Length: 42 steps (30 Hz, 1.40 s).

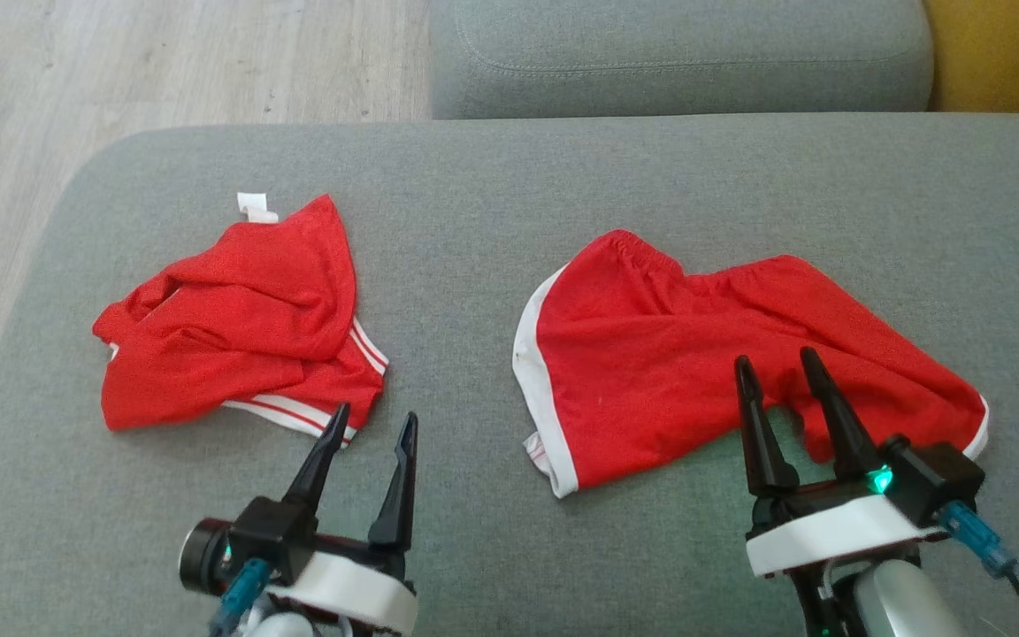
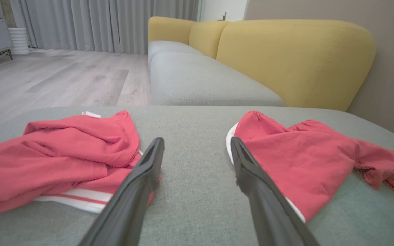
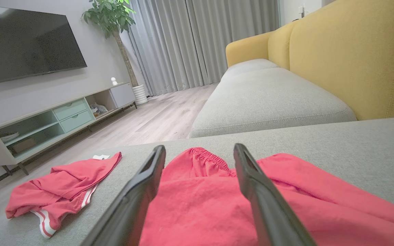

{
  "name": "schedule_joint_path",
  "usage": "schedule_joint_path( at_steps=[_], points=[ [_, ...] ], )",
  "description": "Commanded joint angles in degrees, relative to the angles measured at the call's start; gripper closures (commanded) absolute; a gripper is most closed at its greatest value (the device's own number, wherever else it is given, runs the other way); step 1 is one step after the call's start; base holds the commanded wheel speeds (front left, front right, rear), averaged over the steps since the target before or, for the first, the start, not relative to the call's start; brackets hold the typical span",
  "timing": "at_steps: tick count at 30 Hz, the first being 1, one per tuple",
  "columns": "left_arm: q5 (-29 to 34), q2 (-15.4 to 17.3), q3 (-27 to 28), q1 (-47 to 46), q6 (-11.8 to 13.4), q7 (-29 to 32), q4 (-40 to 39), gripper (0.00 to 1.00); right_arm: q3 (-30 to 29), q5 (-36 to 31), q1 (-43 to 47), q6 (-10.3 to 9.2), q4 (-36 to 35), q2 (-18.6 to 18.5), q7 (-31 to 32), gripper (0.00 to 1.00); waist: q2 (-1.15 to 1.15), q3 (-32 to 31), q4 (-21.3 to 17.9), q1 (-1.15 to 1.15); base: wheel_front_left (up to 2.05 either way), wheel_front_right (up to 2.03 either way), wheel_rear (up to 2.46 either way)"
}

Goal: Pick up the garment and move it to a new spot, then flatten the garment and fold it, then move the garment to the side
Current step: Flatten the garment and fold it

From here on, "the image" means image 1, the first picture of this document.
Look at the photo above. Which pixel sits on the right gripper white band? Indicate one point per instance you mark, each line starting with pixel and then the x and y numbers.
pixel 828 535

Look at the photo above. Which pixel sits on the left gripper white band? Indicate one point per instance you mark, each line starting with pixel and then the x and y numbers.
pixel 341 593

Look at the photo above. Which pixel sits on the red shorts white trim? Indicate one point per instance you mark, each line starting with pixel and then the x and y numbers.
pixel 651 372

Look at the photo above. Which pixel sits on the red jersey shirt number 23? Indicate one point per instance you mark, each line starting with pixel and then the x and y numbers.
pixel 244 327

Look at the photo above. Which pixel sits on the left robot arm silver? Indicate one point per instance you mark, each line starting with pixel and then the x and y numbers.
pixel 284 626

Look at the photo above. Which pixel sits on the large grey sofa ottoman cushion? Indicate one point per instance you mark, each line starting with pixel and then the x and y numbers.
pixel 474 177

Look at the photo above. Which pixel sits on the grey sofa seat cushion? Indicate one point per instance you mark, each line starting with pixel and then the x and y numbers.
pixel 678 53

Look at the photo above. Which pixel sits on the large yellow sofa back cushion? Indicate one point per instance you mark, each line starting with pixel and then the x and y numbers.
pixel 1005 53

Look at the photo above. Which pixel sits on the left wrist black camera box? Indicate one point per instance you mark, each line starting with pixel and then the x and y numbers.
pixel 266 535

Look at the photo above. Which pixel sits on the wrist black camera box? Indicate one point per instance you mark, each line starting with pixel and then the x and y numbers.
pixel 266 535
pixel 938 482

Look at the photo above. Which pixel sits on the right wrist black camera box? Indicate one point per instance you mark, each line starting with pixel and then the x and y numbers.
pixel 938 482

